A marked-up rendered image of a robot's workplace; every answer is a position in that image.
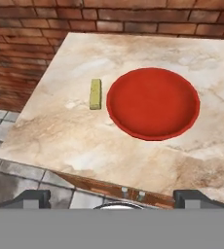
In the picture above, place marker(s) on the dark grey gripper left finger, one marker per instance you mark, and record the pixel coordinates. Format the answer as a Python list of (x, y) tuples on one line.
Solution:
[(36, 196)]

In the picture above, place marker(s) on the yellow-green butter stick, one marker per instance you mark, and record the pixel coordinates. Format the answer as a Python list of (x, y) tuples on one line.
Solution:
[(95, 94)]

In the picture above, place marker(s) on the brown wooden cupboard front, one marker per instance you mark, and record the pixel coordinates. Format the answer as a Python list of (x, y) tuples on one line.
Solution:
[(117, 189)]

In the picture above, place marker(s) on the red round bowl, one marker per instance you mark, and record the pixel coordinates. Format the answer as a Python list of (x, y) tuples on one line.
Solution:
[(153, 103)]

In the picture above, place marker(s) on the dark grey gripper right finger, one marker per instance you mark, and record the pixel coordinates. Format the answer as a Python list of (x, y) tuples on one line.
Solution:
[(186, 196)]

